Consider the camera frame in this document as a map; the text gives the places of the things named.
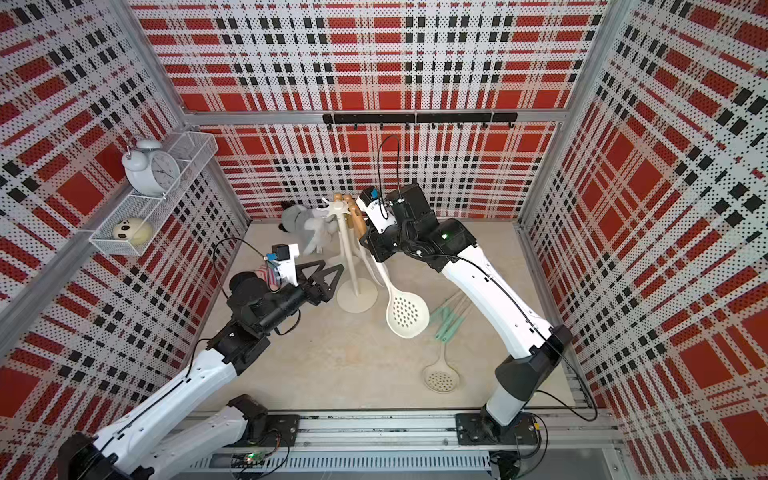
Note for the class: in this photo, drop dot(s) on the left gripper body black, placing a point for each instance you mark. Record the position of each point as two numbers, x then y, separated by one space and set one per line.
289 298

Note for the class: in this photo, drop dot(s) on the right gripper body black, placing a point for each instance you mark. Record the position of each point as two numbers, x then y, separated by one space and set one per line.
385 245

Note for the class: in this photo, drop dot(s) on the cream utensil rack stand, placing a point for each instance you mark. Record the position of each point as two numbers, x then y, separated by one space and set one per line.
353 295

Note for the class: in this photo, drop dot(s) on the slotted spoon wooden handle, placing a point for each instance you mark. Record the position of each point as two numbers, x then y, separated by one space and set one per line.
407 314

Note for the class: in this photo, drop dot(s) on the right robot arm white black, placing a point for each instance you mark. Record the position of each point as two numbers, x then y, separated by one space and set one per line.
535 347

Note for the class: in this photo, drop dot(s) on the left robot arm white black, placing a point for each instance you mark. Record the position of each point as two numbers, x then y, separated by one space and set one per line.
142 443

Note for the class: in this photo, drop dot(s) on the small doll black hat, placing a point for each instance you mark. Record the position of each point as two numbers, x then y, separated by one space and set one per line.
264 276

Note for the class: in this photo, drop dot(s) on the grey white plush toy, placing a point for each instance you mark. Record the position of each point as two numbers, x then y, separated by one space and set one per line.
313 228

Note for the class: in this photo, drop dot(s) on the cream round face ball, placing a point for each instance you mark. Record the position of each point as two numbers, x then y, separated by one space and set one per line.
136 231

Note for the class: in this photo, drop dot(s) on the white alarm clock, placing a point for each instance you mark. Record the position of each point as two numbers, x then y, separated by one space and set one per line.
150 169

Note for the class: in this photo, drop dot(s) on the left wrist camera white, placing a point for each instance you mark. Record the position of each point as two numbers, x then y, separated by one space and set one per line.
282 261

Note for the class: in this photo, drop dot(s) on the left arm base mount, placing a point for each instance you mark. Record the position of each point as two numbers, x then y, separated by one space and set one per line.
270 430

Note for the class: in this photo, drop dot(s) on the black wall hook rail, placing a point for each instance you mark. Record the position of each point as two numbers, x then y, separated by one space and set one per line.
430 118

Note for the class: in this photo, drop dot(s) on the white wire shelf basket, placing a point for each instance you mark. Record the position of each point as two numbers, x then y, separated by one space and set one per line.
193 150

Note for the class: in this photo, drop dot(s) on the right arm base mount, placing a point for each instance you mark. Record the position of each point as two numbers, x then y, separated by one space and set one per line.
480 429

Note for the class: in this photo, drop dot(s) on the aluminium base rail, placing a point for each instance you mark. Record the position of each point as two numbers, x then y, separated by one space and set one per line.
423 440

